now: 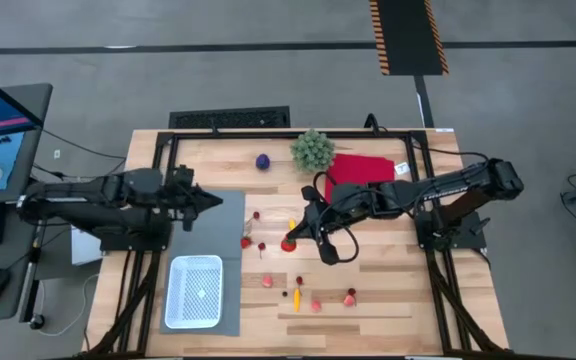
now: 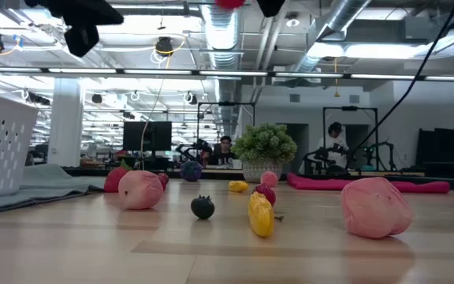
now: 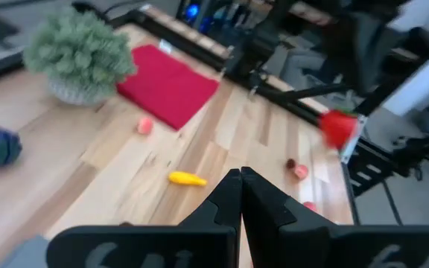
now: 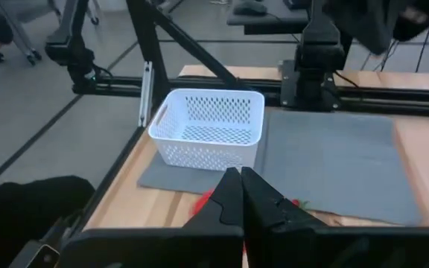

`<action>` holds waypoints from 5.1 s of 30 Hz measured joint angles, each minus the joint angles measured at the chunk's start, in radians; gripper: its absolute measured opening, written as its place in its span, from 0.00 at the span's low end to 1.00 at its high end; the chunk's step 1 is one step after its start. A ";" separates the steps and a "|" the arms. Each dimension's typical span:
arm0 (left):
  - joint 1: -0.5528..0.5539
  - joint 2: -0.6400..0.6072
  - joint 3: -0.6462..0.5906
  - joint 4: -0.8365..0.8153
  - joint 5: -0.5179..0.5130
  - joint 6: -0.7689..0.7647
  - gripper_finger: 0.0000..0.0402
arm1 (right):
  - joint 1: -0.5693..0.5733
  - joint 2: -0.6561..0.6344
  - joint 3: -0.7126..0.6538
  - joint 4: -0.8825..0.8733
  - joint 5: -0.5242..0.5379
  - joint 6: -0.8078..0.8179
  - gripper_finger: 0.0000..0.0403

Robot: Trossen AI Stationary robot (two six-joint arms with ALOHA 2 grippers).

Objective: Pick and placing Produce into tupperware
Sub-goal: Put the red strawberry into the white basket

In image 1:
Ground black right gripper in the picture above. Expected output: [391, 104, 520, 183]
[286, 184, 350, 267]

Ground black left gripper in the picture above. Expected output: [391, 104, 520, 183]
[166, 164, 225, 233]

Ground grey felt mat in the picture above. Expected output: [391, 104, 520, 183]
[159, 188, 247, 337]

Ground potted green artificial plant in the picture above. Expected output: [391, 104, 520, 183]
[290, 128, 337, 175]

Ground red folded cloth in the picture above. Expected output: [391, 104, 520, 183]
[323, 153, 397, 204]

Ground black floor vent grille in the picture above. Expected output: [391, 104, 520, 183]
[168, 105, 292, 130]

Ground white perforated plastic basket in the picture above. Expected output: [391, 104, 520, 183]
[163, 254, 224, 330]

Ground white box under table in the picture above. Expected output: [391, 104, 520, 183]
[70, 224, 104, 266]

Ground dark grey side desk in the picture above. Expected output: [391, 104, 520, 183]
[0, 82, 54, 324]

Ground black mat with orange stripes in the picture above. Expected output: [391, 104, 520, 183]
[369, 0, 450, 77]

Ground black aluminium table frame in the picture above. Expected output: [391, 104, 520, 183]
[80, 127, 512, 360]

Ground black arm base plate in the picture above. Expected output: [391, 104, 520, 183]
[100, 219, 173, 253]
[414, 209, 489, 251]

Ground thin black cable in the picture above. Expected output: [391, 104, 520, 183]
[41, 128, 127, 161]

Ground thin white cable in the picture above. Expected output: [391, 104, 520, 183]
[37, 272, 100, 337]

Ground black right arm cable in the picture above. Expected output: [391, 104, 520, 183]
[365, 113, 492, 164]

